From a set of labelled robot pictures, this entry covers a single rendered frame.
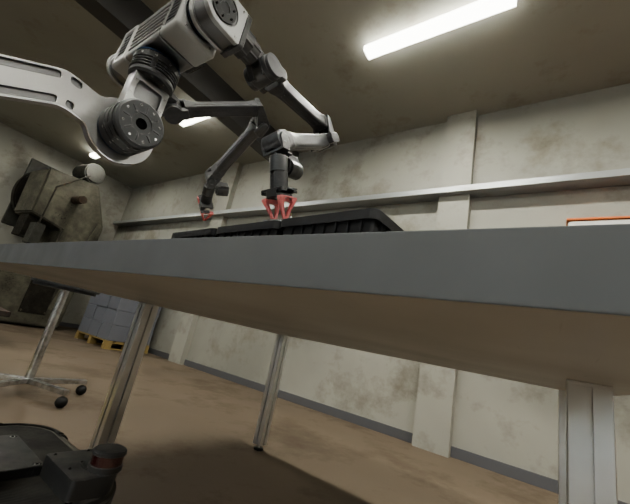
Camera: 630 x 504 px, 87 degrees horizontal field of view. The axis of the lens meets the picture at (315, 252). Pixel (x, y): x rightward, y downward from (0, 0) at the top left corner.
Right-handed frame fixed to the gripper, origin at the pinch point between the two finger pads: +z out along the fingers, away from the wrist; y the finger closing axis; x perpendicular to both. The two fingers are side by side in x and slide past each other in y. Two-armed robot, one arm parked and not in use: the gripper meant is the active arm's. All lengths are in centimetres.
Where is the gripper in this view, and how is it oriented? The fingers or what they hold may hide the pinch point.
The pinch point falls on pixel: (279, 219)
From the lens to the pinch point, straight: 104.2
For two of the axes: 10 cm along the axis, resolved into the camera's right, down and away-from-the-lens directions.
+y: -7.5, 0.4, 6.6
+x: -6.6, -0.2, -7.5
